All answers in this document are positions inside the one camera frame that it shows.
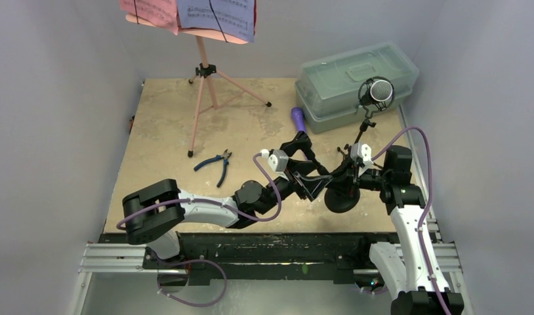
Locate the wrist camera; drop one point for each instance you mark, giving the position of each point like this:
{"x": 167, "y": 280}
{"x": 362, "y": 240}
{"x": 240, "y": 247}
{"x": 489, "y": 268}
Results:
{"x": 361, "y": 154}
{"x": 278, "y": 160}

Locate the blue sheet music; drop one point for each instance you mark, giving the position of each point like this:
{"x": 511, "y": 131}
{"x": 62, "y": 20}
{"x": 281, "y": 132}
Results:
{"x": 236, "y": 18}

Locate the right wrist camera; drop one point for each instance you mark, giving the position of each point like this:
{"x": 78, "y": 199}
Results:
{"x": 361, "y": 154}

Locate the silver condenser microphone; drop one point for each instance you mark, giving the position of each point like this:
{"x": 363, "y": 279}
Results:
{"x": 376, "y": 94}

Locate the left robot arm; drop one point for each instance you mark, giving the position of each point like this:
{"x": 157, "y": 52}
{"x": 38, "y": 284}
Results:
{"x": 151, "y": 214}

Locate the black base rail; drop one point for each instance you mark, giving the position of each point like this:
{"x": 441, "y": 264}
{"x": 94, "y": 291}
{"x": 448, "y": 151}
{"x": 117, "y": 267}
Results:
{"x": 340, "y": 257}

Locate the translucent plastic storage box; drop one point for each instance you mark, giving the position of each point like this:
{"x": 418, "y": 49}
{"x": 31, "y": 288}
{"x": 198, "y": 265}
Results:
{"x": 327, "y": 89}

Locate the purple microphone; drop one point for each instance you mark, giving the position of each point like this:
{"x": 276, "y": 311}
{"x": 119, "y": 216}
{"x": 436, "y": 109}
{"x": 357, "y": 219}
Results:
{"x": 301, "y": 141}

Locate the pink music stand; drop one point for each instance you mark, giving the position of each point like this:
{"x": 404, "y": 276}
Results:
{"x": 204, "y": 73}

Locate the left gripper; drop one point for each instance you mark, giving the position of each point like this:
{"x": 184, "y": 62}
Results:
{"x": 310, "y": 186}

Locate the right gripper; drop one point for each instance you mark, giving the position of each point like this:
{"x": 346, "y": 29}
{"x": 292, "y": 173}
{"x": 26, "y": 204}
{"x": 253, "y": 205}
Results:
{"x": 351, "y": 172}

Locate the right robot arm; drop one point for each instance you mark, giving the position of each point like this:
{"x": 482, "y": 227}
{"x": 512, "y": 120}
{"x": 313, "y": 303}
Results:
{"x": 411, "y": 273}

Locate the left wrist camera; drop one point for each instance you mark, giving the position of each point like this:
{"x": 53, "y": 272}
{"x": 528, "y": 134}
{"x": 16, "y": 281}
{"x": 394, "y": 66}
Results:
{"x": 278, "y": 160}

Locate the black round-base mic stand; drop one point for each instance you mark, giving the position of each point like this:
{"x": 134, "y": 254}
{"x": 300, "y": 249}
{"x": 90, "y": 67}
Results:
{"x": 333, "y": 201}

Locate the black tripod mic stand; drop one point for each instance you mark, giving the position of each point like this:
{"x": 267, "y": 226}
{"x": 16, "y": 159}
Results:
{"x": 366, "y": 123}

